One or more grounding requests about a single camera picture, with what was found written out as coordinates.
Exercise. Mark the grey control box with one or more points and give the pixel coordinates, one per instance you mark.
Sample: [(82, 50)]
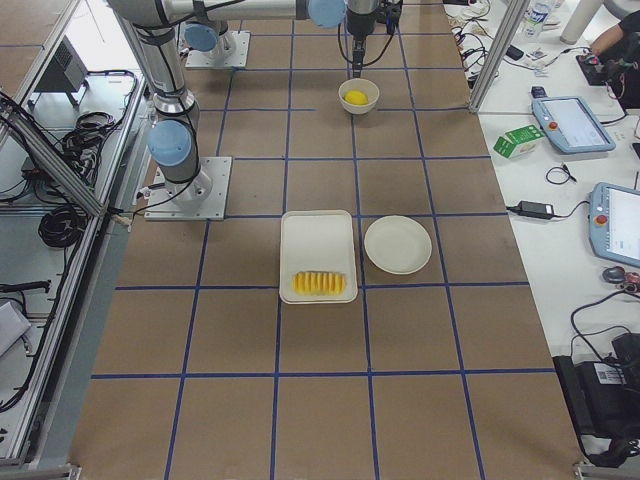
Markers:
[(66, 73)]

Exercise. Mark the green white carton box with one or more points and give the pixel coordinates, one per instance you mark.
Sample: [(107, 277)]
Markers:
[(519, 141)]

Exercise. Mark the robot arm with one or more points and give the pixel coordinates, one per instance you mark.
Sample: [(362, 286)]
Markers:
[(154, 34)]

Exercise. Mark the black laptop charger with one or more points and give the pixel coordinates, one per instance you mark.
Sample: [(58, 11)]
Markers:
[(534, 210)]

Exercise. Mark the sliced yellow bread loaf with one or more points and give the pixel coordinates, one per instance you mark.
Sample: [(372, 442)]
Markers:
[(319, 283)]

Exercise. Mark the yellow lemon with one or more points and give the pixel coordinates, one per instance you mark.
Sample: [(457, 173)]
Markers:
[(356, 97)]

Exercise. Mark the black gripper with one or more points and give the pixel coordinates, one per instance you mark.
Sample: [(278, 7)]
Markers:
[(358, 24)]

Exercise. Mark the cream bowl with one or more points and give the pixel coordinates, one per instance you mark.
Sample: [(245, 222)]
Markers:
[(364, 85)]

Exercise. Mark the cream rectangular tray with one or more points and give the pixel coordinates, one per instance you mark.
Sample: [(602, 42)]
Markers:
[(320, 240)]

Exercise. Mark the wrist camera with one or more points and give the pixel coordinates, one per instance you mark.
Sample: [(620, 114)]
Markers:
[(389, 12)]

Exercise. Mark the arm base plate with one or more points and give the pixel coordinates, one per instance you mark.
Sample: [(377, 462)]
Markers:
[(210, 51), (204, 199)]

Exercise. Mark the cream round plate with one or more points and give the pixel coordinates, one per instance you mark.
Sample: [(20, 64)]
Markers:
[(398, 245)]

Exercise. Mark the aluminium frame post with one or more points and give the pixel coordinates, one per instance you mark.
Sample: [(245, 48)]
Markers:
[(503, 21)]

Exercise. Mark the blue teach pendant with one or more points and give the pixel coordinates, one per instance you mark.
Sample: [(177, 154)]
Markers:
[(614, 222), (570, 125)]

